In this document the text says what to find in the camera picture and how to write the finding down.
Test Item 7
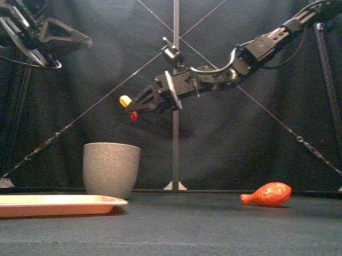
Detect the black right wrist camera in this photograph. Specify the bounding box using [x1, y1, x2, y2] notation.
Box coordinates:
[160, 36, 186, 69]

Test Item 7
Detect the grey speckled cup bowl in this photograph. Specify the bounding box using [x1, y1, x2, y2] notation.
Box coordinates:
[81, 142, 142, 200]

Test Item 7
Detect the metal corner foot bracket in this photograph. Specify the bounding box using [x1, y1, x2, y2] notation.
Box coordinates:
[0, 177, 16, 190]

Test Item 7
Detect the red toy chicken drumstick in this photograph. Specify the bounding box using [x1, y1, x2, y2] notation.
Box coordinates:
[239, 181, 294, 208]

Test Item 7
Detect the diagonal brace wire with turnbuckle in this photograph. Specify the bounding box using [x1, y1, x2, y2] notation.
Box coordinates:
[0, 0, 230, 179]
[135, 0, 342, 177]

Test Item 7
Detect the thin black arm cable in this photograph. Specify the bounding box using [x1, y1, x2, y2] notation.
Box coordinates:
[260, 29, 310, 71]

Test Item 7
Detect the black slanted frame leg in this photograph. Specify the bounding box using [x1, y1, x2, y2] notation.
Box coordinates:
[313, 22, 342, 161]

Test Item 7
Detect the grey vertical frame post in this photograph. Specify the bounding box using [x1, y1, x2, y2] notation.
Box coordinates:
[163, 0, 188, 192]

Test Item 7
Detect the black cloth backdrop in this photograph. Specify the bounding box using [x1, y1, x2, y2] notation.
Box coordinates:
[0, 0, 342, 194]

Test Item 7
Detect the yellow and red toy shrimp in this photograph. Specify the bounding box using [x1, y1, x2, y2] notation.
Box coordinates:
[117, 94, 140, 122]

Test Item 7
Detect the grey cable on right gripper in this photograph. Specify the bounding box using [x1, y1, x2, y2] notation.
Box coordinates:
[190, 46, 243, 76]

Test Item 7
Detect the pink rectangular plastic tray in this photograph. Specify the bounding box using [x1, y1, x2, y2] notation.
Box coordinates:
[0, 194, 129, 219]

